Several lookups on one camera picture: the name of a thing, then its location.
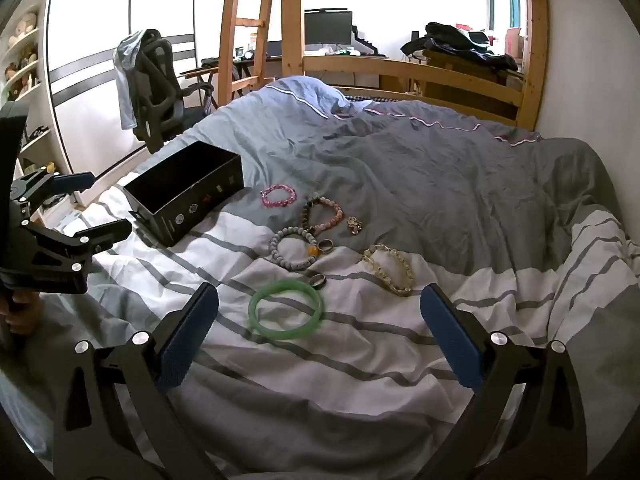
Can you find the white bookshelf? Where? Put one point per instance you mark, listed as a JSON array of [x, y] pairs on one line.
[[45, 110]]

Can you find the checkered bed sheet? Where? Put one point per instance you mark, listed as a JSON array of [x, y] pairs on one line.
[[365, 95]]

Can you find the wooden ladder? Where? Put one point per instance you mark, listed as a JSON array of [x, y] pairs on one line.
[[227, 35]]

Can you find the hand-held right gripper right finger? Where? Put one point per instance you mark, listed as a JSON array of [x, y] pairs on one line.
[[452, 340]]

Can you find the wooden loft bed frame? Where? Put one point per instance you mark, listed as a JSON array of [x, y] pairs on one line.
[[292, 20]]

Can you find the black computer monitor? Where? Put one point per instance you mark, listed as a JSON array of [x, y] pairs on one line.
[[327, 27]]

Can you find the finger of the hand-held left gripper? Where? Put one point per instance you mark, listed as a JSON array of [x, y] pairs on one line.
[[72, 181], [60, 255]]

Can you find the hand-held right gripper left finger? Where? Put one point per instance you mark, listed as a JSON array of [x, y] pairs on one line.
[[190, 340]]

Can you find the black rectangular box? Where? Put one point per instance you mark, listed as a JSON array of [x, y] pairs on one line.
[[195, 205]]

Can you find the light blue shirt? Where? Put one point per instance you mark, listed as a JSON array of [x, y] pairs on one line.
[[125, 75]]

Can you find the green jade bangle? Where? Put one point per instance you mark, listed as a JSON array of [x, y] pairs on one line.
[[256, 320]]

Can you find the tan plush toy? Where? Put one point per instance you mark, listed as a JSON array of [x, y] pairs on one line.
[[24, 27]]

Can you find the wooden folding side table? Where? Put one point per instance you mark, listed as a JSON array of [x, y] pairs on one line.
[[200, 71]]

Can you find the black office chair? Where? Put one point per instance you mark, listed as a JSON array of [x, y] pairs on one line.
[[155, 90]]

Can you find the small gold charm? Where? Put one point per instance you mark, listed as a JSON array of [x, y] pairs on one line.
[[354, 225]]

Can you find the pile of dark clothes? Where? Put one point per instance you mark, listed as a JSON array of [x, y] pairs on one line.
[[460, 42]]

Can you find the person's left hand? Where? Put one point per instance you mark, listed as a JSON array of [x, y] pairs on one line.
[[26, 316]]

